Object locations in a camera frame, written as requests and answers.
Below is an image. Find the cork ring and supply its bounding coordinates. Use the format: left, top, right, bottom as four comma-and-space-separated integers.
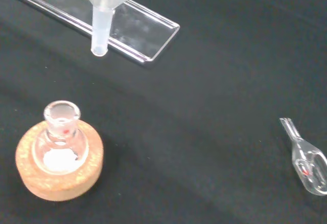
15, 120, 105, 201

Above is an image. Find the clear acrylic funnel stand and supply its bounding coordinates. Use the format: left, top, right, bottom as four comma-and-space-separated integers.
0, 0, 181, 68

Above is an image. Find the black cloth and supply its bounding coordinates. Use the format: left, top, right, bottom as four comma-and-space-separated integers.
0, 0, 327, 224

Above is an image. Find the round-bottom glass flask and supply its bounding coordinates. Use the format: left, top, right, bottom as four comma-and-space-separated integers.
33, 100, 89, 176

